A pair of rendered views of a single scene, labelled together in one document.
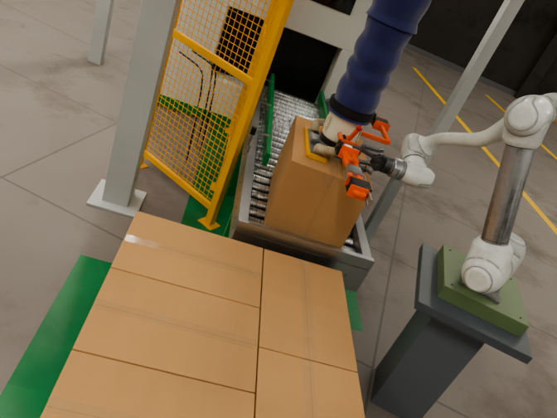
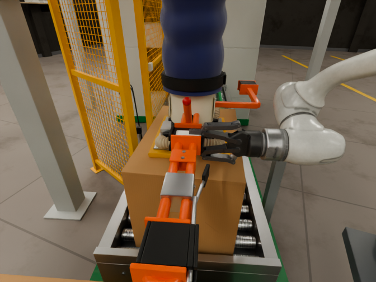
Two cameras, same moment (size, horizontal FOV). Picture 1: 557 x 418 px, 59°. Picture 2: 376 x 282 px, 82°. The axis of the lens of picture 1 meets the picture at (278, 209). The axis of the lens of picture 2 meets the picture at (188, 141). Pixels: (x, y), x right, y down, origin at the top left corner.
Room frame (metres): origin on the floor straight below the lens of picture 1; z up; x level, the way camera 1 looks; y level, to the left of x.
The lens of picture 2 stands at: (1.55, -0.33, 1.39)
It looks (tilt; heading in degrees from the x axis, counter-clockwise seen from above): 31 degrees down; 16
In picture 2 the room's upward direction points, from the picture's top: straight up
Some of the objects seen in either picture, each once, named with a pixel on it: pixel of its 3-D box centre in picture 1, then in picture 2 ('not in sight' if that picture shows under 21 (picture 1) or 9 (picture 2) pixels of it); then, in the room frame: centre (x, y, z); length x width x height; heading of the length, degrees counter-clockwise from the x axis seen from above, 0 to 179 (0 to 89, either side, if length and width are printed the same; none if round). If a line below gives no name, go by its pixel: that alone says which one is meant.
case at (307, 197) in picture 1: (316, 181); (191, 169); (2.35, -0.12, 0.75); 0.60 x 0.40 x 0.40; 8
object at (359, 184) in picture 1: (355, 187); (164, 251); (1.73, -0.24, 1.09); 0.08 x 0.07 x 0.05; 11
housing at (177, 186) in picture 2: (352, 173); (178, 191); (1.86, -0.22, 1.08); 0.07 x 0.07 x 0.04; 11
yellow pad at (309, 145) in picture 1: (315, 141); (169, 130); (2.30, -0.04, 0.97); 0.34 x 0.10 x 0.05; 11
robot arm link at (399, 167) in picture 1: (395, 168); (271, 144); (2.10, -0.41, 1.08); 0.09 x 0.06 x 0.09; 11
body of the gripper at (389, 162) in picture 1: (380, 162); (244, 143); (2.09, -0.34, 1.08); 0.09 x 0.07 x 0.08; 101
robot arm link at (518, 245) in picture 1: (500, 256); not in sight; (1.90, -0.94, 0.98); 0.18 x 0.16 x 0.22; 151
